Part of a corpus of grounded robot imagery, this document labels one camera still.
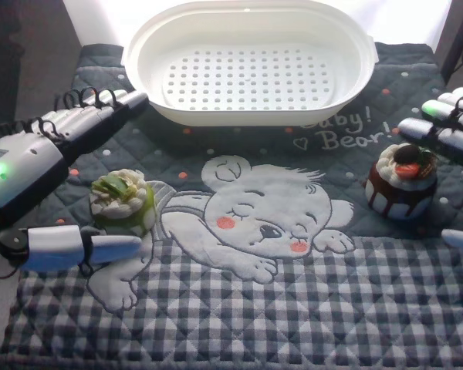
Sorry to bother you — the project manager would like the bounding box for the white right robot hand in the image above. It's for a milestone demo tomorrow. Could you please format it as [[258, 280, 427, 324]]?
[[397, 86, 463, 258]]

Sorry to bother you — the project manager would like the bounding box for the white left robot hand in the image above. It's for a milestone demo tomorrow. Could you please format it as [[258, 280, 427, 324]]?
[[0, 87, 150, 279]]

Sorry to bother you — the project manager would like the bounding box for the white perforated oval basket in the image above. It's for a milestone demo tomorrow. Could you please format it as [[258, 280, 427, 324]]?
[[121, 0, 380, 127]]

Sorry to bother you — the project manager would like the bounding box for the chocolate strawberry toy cake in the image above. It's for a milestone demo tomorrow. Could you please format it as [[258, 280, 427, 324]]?
[[363, 142, 439, 221]]

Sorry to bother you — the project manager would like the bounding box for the black stand pole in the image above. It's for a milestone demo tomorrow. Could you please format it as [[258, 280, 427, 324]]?
[[438, 0, 463, 83]]

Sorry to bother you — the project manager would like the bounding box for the green matcha toy cake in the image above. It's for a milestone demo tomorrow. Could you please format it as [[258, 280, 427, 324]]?
[[89, 168, 157, 237]]

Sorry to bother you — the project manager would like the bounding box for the grey bear print quilt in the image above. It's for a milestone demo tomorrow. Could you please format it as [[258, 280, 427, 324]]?
[[0, 42, 463, 370]]

